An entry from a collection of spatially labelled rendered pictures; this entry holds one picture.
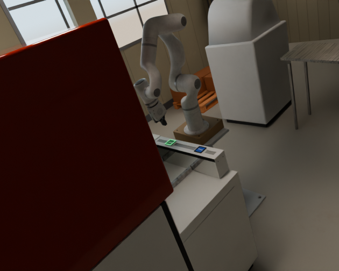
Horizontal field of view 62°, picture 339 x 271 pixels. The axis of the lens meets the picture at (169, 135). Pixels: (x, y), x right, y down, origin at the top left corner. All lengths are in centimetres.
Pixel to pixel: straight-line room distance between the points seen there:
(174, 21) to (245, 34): 169
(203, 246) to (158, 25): 124
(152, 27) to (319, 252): 183
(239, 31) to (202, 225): 235
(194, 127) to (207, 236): 79
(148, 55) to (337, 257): 177
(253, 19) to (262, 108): 100
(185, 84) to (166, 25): 38
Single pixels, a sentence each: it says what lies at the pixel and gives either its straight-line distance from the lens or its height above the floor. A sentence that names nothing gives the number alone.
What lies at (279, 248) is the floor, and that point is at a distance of 234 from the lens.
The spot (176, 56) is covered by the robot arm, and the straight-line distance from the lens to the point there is 183.
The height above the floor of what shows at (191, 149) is 96.
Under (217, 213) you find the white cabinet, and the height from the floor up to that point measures 72.
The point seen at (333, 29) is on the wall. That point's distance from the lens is 663.
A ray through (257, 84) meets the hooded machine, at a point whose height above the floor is 60.
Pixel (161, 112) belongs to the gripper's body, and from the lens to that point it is 174.
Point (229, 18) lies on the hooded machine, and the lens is 343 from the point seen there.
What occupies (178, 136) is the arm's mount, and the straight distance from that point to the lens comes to 213.
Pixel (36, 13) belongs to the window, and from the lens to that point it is 402.
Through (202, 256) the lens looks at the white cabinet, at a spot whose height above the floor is 57.
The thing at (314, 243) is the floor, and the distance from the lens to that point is 236.
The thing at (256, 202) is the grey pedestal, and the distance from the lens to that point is 264.
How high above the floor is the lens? 184
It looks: 27 degrees down
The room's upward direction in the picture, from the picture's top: 19 degrees counter-clockwise
